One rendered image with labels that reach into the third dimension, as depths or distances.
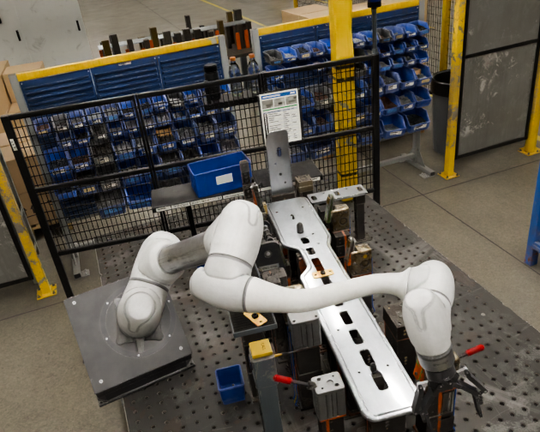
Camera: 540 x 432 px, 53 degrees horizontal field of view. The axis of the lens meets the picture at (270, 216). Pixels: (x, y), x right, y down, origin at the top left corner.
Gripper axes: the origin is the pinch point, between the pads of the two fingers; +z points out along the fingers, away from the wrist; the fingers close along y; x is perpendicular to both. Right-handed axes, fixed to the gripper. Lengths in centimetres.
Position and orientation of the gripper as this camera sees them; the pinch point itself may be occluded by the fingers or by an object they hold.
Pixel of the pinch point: (453, 418)
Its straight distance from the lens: 164.1
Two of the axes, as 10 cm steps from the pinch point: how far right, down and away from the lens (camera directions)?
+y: 9.4, -3.4, -0.8
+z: 3.4, 8.6, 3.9
